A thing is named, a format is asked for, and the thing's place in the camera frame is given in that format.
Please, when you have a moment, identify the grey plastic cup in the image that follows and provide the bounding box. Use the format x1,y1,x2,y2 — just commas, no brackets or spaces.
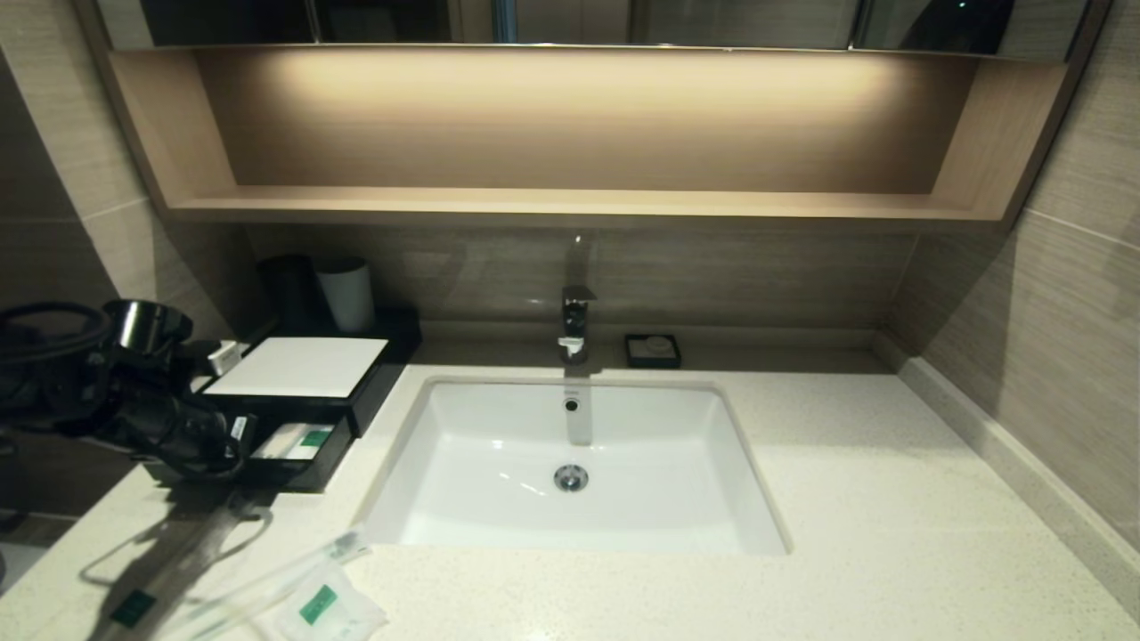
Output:
316,257,376,333

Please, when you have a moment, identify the black amenity drawer box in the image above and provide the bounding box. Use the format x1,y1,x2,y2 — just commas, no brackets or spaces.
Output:
194,307,424,439

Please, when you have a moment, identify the plain white long packet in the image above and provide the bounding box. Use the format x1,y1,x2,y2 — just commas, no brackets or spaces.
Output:
252,423,299,460

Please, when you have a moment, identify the flat white packet green label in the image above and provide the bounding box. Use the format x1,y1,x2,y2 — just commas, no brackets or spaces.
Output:
283,425,336,462

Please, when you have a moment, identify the wrapped toothbrush clear sleeve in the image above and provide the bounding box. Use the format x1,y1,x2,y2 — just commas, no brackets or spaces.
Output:
178,530,373,641

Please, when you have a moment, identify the black cup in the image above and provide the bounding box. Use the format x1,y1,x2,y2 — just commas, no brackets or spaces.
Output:
257,254,322,329

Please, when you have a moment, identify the small sachet green label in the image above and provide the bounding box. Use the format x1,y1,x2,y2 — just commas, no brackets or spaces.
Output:
274,565,388,641

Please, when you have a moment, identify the wrapped toothbrush green label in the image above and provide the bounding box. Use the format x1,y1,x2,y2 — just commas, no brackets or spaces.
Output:
89,499,273,641

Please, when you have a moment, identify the chrome faucet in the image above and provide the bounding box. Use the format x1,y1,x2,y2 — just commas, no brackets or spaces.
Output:
558,236,599,364

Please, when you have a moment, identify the black soap dish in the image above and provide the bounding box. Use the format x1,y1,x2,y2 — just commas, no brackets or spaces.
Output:
624,334,682,369

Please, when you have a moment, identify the white sink basin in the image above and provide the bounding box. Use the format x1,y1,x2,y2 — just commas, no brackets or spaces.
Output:
361,374,792,557

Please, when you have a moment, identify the mirror cabinet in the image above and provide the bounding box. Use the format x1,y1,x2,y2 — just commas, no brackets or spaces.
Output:
98,0,1092,54

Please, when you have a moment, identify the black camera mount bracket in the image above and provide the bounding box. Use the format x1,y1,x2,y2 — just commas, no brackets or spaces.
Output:
171,337,224,388

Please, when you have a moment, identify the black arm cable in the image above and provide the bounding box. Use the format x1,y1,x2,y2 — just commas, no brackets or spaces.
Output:
0,301,115,368

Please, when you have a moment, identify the wooden wall shelf niche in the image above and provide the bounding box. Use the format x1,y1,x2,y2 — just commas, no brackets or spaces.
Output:
78,45,1105,231

